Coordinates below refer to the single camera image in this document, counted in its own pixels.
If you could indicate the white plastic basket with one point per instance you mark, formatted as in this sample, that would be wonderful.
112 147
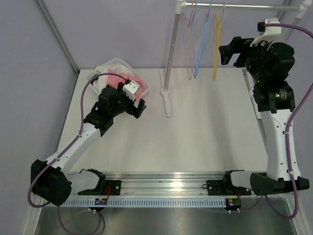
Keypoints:
119 60

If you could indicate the aluminium right frame post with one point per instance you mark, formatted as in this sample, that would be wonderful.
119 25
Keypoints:
280 14

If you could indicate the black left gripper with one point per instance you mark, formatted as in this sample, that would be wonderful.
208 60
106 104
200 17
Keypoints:
135 111

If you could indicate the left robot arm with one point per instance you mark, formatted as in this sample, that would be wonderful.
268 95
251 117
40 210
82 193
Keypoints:
73 147

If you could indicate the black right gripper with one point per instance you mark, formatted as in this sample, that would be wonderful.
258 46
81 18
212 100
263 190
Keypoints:
227 51

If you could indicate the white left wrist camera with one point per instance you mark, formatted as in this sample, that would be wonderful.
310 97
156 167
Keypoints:
131 89

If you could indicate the pink t shirt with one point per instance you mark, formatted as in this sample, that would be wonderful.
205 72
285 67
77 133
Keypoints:
113 81

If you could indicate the aluminium corner frame post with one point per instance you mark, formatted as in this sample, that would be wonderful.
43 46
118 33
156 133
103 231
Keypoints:
43 9

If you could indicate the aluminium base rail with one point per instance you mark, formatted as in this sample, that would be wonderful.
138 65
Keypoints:
166 186

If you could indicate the white slotted cable duct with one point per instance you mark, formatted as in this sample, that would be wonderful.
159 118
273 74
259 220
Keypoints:
147 202

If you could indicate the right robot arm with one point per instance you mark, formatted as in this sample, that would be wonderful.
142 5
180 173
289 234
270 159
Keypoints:
269 66

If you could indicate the white tank top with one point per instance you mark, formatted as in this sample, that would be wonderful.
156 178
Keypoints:
117 68

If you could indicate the yellow hanger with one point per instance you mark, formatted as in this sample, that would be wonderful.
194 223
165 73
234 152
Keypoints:
217 38

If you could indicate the metal clothes rack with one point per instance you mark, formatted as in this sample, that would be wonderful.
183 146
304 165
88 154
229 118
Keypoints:
181 4

